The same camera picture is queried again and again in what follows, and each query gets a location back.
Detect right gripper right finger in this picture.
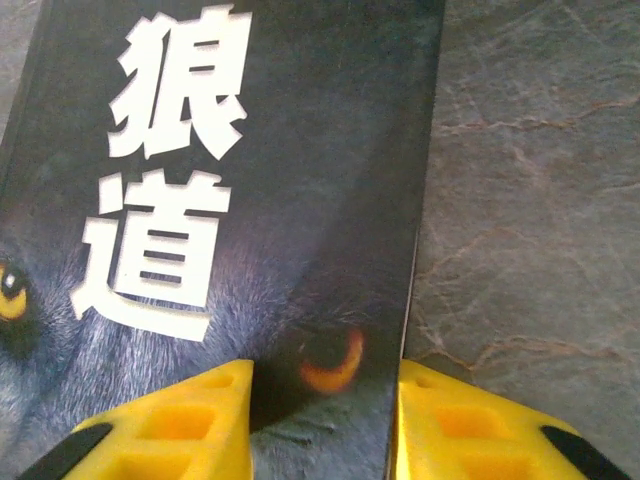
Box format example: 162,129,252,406
392,359,631,480

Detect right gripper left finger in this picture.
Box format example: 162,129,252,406
17,358,256,480

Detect black wolf-eyes book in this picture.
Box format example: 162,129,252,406
0,0,448,480

